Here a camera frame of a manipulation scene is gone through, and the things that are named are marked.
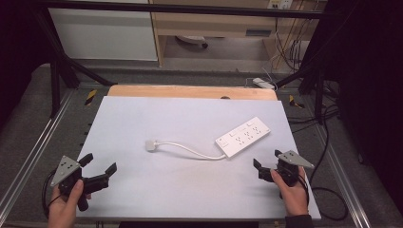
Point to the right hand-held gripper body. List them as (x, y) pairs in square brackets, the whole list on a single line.
[(290, 167)]

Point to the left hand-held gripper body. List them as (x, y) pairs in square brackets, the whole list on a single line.
[(65, 169)]

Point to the person's right hand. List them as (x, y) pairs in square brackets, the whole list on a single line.
[(293, 198)]

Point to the person's left hand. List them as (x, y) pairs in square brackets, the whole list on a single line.
[(63, 210)]

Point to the white plug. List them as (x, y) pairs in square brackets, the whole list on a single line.
[(151, 145)]

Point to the person's dark right sleeve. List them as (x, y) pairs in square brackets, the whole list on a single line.
[(299, 221)]

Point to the light grey table mat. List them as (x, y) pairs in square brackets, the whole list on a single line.
[(177, 177)]

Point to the small white power strip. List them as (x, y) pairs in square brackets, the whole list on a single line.
[(263, 83)]

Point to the black curtain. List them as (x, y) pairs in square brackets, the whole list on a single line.
[(367, 95), (19, 47)]

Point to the wooden table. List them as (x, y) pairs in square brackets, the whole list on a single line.
[(190, 91)]

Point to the white cabinet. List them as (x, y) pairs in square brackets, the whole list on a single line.
[(104, 31)]

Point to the wooden desk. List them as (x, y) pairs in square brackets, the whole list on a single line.
[(215, 27)]

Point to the grey chair base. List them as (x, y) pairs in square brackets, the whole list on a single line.
[(192, 40)]

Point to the aluminium rail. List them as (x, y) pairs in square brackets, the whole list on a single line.
[(30, 161), (343, 180)]

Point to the white wall socket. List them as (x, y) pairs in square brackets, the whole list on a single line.
[(280, 3)]

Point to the black metal frame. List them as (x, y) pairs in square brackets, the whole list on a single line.
[(177, 9)]

